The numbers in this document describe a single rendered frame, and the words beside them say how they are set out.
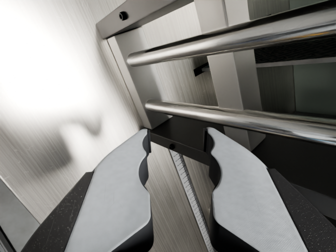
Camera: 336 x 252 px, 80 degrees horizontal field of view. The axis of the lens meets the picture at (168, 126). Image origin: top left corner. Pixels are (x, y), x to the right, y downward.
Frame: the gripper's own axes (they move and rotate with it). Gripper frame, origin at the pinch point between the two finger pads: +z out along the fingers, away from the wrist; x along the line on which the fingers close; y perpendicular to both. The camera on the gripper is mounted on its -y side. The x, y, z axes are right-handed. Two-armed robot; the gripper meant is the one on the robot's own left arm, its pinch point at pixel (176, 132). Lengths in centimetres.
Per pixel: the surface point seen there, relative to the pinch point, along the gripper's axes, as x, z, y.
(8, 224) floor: -81, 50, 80
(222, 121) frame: 3.8, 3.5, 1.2
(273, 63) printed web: 11.9, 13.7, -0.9
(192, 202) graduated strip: 3.1, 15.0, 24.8
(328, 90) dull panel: 38, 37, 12
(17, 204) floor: -77, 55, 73
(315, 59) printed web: 14.5, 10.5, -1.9
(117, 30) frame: -5.5, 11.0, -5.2
